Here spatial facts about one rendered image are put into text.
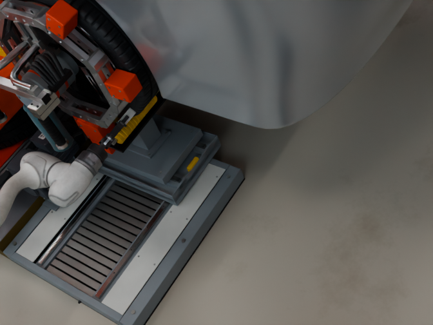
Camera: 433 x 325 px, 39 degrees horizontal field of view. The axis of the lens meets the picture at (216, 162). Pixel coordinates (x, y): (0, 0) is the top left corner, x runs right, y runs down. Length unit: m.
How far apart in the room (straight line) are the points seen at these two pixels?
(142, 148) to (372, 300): 1.17
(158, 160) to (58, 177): 0.64
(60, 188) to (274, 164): 1.05
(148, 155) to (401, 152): 1.09
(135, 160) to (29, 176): 0.65
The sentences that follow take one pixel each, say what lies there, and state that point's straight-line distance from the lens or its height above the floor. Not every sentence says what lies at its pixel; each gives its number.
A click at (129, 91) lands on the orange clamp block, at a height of 0.85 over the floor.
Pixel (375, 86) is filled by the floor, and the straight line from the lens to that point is 3.02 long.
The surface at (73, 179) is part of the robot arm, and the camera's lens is 2.18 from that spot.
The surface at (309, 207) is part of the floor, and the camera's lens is 2.63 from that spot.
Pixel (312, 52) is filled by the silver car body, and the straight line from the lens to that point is 1.68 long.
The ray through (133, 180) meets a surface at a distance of 2.77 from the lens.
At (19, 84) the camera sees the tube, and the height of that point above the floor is 1.01.
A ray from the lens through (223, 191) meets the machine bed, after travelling 2.68.
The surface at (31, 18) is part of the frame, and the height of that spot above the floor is 1.12.
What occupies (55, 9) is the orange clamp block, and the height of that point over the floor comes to 1.16.
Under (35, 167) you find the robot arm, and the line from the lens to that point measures 2.25.
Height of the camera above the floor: 2.17
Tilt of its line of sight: 49 degrees down
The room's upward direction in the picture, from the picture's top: 24 degrees counter-clockwise
